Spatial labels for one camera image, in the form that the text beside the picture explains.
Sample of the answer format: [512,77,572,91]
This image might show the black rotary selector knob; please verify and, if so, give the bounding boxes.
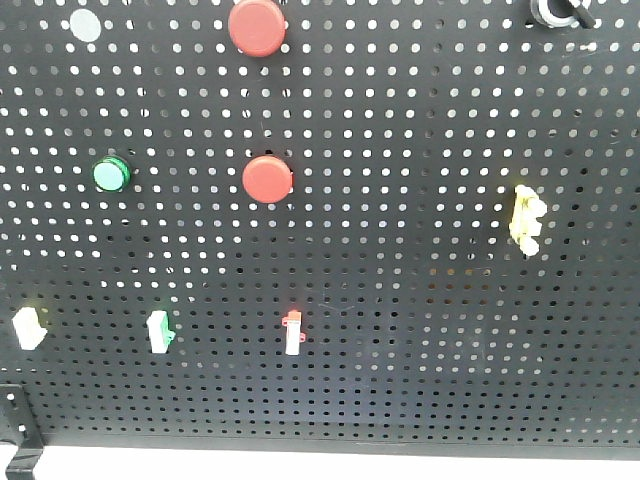
[529,0,596,29]

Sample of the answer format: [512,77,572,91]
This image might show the lower red push button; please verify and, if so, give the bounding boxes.
[242,155,293,203]

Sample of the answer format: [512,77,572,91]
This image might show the red push button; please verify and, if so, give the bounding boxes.
[228,0,286,58]
[242,155,293,203]

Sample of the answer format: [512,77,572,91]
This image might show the green round push button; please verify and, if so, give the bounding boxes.
[92,155,132,192]

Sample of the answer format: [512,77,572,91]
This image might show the upper red push button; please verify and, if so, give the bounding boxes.
[228,0,286,58]

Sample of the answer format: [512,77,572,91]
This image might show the black perforated pegboard panel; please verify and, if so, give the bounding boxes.
[1,1,639,457]

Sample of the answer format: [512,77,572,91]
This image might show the grey round plug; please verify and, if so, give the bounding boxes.
[69,8,102,43]

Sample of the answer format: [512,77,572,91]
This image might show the white standing desk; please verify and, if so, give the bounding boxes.
[0,443,640,480]

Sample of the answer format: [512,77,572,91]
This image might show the white red toggle switch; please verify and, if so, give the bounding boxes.
[281,310,306,356]

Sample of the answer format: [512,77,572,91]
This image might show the white green toggle switch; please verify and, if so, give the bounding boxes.
[146,310,175,354]

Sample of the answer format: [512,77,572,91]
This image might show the yellow handle switch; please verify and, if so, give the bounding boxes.
[509,184,548,257]

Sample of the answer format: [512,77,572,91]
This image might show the white yellow toggle switch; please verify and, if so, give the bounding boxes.
[12,307,48,351]

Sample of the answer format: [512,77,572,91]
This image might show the left black clamp bracket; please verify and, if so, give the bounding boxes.
[1,384,44,480]

